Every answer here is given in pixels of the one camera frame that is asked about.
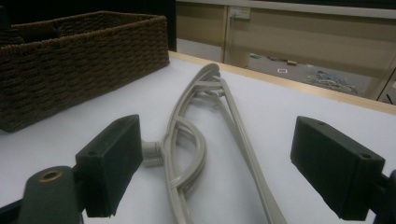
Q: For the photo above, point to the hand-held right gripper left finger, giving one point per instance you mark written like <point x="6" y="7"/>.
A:
<point x="109" y="165"/>

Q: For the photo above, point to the light wooden shelf unit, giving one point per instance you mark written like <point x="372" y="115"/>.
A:
<point x="311" y="34"/>

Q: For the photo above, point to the grey plastic clothes hanger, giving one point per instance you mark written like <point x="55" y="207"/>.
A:
<point x="152" y="149"/>

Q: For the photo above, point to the brown woven basket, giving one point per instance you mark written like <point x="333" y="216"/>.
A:
<point x="77" y="77"/>

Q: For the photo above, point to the white wall socket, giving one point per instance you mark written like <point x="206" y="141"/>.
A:
<point x="239" y="12"/>

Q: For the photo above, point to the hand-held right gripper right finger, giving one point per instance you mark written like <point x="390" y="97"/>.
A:
<point x="336" y="168"/>

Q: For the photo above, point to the white table cover sheet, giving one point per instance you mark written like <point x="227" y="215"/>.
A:
<point x="264" y="124"/>

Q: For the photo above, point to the small white floor item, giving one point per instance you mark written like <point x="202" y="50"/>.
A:
<point x="282" y="71"/>

